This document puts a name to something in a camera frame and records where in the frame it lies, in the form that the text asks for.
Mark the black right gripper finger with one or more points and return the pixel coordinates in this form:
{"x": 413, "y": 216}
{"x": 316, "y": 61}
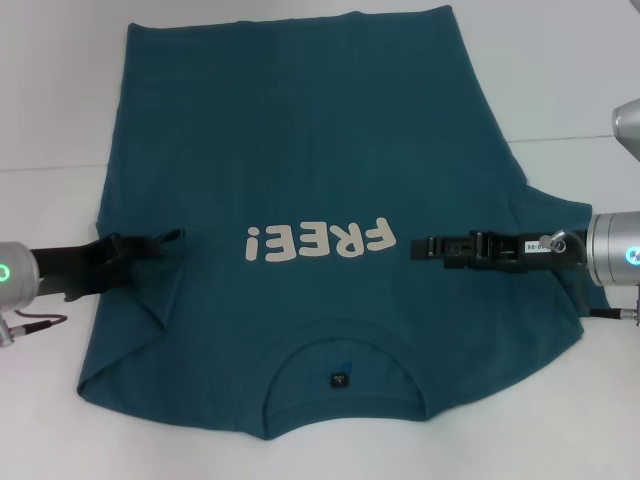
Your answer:
{"x": 459, "y": 264}
{"x": 425, "y": 248}

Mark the teal t-shirt with FREE print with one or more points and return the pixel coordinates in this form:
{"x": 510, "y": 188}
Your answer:
{"x": 300, "y": 150}

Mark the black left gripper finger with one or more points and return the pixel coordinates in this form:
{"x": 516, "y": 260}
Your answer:
{"x": 160, "y": 241}

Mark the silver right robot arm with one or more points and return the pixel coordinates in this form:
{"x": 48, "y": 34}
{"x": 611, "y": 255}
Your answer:
{"x": 612, "y": 250}

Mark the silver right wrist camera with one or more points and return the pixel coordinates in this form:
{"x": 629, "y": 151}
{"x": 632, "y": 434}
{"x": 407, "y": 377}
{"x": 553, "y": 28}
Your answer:
{"x": 627, "y": 127}

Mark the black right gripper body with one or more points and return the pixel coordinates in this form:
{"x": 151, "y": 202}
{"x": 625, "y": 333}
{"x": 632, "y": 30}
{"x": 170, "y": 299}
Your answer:
{"x": 510, "y": 252}

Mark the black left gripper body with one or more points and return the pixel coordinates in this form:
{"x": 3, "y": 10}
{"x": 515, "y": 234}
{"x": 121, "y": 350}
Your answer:
{"x": 85, "y": 267}

